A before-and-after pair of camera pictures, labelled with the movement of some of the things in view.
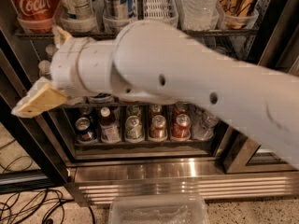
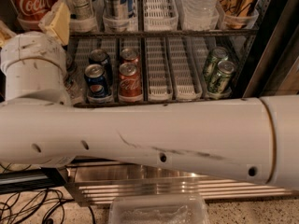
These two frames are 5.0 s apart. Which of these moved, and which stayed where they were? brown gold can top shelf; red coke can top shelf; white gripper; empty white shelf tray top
Moved: white gripper
Stayed: red coke can top shelf; brown gold can top shelf; empty white shelf tray top
